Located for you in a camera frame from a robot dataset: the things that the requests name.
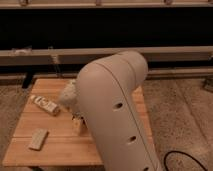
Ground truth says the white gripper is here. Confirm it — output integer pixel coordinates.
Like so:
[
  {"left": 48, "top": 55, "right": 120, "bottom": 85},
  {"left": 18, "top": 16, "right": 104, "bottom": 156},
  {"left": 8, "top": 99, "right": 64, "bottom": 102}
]
[{"left": 72, "top": 117, "right": 87, "bottom": 136}]

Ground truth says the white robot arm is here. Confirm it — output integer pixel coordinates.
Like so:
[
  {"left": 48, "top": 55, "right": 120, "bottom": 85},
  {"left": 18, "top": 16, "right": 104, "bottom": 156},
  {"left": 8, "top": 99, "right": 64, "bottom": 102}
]
[{"left": 59, "top": 51, "right": 162, "bottom": 171}]

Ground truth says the white tube with label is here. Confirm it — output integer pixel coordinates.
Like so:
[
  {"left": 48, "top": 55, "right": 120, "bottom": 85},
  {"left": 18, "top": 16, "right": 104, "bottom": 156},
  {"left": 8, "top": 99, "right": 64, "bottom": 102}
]
[{"left": 30, "top": 95, "right": 60, "bottom": 116}]

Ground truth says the wooden table board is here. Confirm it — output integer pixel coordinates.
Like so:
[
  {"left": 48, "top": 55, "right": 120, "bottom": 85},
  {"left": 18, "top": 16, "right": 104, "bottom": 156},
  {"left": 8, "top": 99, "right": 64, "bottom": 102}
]
[{"left": 1, "top": 78, "right": 155, "bottom": 167}]

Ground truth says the long grey metal rail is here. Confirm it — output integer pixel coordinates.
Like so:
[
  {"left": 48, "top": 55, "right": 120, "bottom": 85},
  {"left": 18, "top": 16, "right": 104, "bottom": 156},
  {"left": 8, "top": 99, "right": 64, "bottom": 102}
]
[{"left": 0, "top": 46, "right": 213, "bottom": 66}]

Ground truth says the black cable on carpet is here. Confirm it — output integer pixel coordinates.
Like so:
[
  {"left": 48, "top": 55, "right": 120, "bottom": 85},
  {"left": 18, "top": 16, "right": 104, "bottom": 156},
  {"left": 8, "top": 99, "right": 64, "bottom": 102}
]
[{"left": 163, "top": 150, "right": 209, "bottom": 171}]

